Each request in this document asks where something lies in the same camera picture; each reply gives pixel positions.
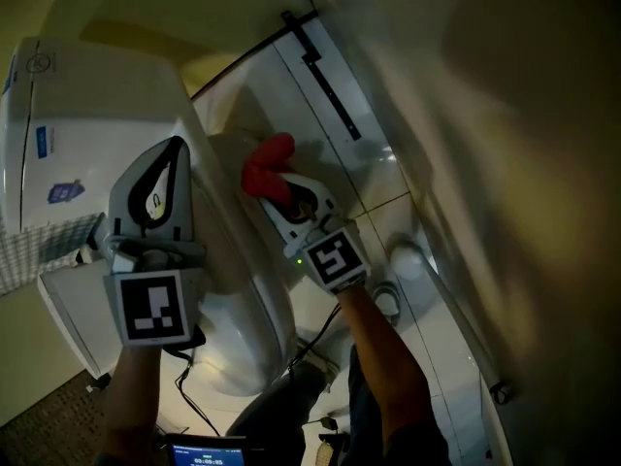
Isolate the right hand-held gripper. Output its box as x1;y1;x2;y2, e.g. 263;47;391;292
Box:
258;173;374;297

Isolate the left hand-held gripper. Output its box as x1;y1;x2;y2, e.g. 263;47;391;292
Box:
76;135;209;350

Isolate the red cloth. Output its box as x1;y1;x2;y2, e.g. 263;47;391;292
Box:
241;132;298;213

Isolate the white toilet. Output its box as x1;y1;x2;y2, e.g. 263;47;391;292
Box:
0;36;298;398

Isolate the person's left forearm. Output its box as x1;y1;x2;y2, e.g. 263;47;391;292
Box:
102;343;162;466

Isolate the person's right forearm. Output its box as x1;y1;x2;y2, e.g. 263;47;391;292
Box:
334;283;439;458

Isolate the white round floor fitting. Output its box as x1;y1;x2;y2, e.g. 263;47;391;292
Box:
389;242;429;282

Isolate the checkered cloth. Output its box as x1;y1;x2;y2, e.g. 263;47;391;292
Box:
0;211;106;296

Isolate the person's shoe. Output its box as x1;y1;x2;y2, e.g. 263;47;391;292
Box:
295;340;343;383

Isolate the person's left leg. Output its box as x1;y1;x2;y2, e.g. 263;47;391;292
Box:
225;360;332;466

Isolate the brown textured mat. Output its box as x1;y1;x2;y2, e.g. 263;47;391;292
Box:
0;370;114;466

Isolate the phone with lit screen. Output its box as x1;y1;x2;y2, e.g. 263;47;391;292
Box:
163;433;249;466

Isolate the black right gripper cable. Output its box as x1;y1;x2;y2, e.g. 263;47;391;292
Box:
287;302;343;383

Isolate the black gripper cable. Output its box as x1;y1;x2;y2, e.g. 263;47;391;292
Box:
162;347;223;437
287;302;343;383

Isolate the black door hinge rail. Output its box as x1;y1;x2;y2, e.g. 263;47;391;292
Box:
279;11;363;142

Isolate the metal bar handle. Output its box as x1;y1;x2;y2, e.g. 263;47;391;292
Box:
415;250;511;406

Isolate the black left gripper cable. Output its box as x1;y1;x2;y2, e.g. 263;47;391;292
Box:
162;347;223;437

